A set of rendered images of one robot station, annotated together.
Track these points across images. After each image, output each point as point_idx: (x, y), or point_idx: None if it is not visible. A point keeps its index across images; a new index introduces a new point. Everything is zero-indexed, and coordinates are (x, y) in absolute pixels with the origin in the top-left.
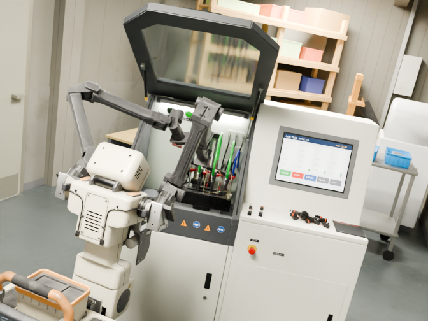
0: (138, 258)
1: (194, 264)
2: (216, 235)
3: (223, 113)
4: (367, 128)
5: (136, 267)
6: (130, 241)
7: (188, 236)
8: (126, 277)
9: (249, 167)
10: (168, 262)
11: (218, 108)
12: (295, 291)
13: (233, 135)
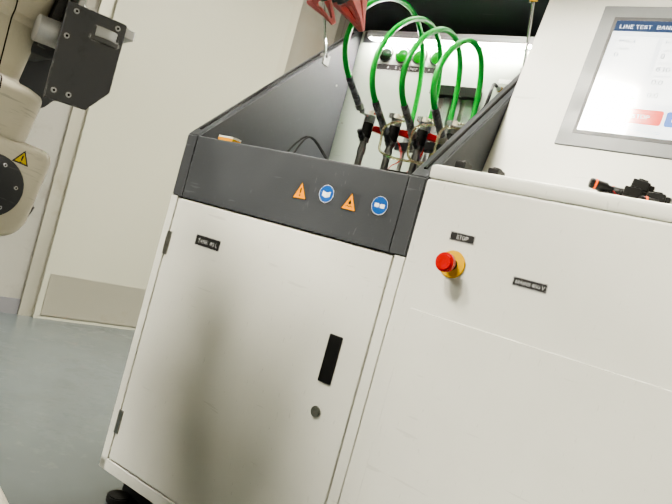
0: (54, 79)
1: (306, 307)
2: (368, 222)
3: (488, 40)
4: None
5: (192, 306)
6: (38, 18)
7: (305, 227)
8: (6, 114)
9: (509, 107)
10: (254, 296)
11: None
12: (579, 427)
13: None
